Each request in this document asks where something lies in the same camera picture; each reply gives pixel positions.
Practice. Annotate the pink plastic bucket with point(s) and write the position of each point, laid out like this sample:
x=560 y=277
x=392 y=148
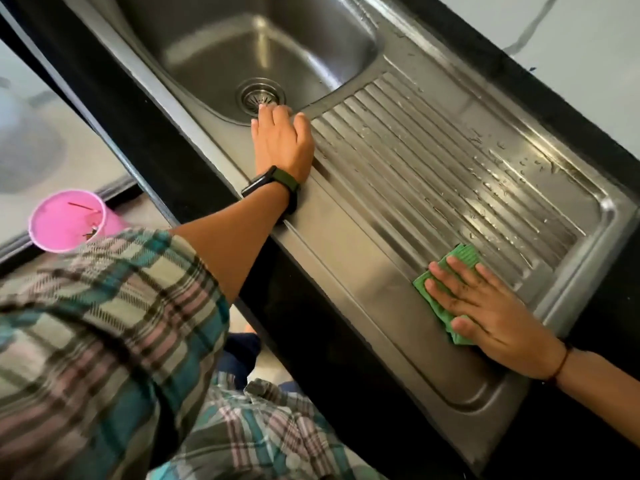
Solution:
x=60 y=219

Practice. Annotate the plaid shirt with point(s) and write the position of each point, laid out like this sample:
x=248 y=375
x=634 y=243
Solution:
x=100 y=354

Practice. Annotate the metal sink strainer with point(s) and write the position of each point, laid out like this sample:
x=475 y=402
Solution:
x=260 y=96

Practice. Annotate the person's left forearm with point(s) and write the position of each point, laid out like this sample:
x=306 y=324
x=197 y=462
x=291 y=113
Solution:
x=235 y=244

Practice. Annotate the person's right hand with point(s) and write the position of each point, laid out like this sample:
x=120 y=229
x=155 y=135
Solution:
x=500 y=319

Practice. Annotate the person's left hand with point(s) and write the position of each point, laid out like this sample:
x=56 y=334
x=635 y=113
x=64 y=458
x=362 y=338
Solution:
x=282 y=144

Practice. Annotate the green cleaning cloth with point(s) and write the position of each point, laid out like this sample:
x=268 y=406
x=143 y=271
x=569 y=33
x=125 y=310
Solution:
x=462 y=254

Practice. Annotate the stainless steel sink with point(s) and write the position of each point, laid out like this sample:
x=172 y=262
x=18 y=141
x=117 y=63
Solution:
x=400 y=319

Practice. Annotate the metal sink drain flange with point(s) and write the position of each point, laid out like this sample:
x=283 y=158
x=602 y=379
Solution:
x=240 y=92

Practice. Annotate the person's right forearm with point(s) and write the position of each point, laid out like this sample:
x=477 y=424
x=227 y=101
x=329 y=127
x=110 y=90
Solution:
x=600 y=394

